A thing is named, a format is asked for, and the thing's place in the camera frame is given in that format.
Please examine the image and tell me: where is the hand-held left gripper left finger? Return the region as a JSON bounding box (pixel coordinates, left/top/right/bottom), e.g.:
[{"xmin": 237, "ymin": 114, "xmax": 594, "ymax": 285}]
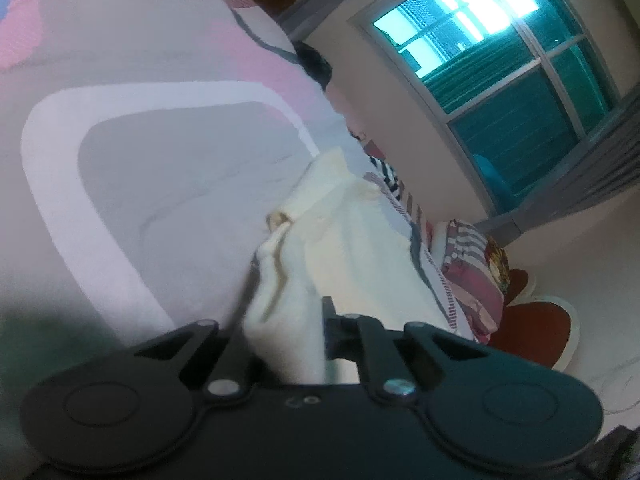
[{"xmin": 134, "ymin": 310, "xmax": 262, "ymax": 405}]

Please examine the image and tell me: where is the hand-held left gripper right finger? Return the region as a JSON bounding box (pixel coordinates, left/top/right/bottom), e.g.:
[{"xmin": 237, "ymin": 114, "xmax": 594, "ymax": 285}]
[{"xmin": 322, "ymin": 297, "xmax": 490, "ymax": 407}]

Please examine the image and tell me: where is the cream cloth garment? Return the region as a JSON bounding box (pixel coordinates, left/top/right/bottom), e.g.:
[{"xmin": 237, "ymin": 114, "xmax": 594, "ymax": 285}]
[{"xmin": 244, "ymin": 147, "xmax": 452, "ymax": 387}]

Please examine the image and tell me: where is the pink striped folded blanket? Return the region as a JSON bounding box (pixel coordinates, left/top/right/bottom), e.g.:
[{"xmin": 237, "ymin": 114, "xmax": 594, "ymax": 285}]
[{"xmin": 429, "ymin": 217, "xmax": 507, "ymax": 345}]

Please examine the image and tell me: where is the black white striped garment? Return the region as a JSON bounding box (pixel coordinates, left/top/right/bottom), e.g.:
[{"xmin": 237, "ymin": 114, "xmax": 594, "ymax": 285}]
[{"xmin": 366, "ymin": 154, "xmax": 404, "ymax": 202}]

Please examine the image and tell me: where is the pink grey patterned bed sheet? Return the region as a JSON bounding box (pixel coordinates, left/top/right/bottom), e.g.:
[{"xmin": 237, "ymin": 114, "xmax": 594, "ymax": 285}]
[{"xmin": 0, "ymin": 0, "xmax": 482, "ymax": 361}]

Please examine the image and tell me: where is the dark teal object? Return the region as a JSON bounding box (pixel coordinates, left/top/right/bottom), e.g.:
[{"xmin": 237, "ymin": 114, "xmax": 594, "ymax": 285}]
[{"xmin": 294, "ymin": 41, "xmax": 334, "ymax": 89}]

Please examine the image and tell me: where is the grey curtain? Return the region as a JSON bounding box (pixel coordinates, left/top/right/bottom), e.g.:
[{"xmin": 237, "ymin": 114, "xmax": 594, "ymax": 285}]
[
  {"xmin": 549, "ymin": 104, "xmax": 640, "ymax": 222},
  {"xmin": 276, "ymin": 0, "xmax": 362, "ymax": 42}
]

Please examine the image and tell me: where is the window with white frame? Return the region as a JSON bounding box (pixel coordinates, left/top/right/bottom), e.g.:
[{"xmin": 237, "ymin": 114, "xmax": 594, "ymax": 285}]
[{"xmin": 349, "ymin": 0, "xmax": 627, "ymax": 217}]

